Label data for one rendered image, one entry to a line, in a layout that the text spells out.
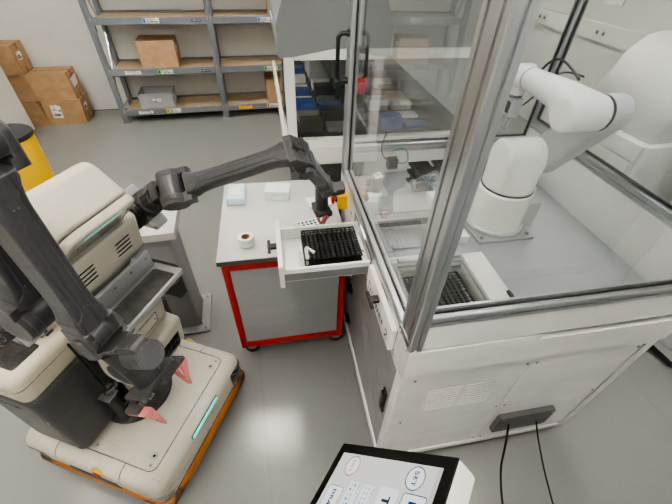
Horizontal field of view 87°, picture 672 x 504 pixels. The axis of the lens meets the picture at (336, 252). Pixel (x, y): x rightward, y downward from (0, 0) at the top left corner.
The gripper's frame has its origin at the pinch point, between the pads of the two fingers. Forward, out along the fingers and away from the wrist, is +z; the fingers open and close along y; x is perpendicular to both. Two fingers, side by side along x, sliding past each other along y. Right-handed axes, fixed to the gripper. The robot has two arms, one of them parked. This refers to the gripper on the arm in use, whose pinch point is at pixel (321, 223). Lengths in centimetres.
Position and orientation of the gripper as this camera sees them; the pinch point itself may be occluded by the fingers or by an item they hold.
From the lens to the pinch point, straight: 162.9
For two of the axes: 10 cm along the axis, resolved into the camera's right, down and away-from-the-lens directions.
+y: -3.8, -6.4, 6.6
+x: -9.2, 2.5, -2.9
